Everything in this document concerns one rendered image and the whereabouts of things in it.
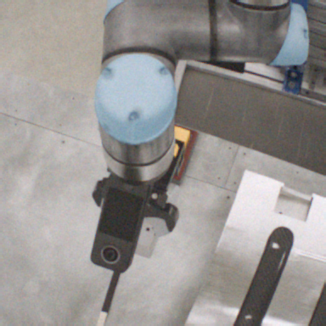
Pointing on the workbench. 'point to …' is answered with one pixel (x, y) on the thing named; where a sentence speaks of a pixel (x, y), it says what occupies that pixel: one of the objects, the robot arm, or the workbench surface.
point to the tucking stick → (108, 299)
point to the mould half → (317, 251)
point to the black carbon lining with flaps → (271, 259)
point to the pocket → (293, 204)
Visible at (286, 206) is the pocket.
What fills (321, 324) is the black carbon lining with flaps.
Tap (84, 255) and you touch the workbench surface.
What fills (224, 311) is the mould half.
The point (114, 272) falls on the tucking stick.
